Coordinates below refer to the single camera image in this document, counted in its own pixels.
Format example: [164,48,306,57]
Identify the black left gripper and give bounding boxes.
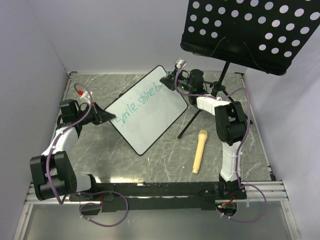
[75,102,115,126]

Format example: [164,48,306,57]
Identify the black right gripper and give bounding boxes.
[159,69,193,94]

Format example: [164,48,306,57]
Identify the white whiteboard with black frame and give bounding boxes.
[105,65,188,156]

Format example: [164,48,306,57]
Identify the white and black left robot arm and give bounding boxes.
[29,99,116,203]

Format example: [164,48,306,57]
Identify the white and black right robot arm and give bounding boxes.
[160,69,250,199]

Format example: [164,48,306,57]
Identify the beige microphone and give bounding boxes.
[192,130,208,174]

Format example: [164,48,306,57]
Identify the black perforated music stand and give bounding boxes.
[176,0,320,139]

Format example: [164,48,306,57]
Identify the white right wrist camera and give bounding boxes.
[174,58,186,71]

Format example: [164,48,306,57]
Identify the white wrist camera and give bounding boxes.
[77,90,93,104]
[174,58,186,71]

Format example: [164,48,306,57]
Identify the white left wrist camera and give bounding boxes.
[77,90,93,104]

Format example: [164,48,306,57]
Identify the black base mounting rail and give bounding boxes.
[69,182,247,213]

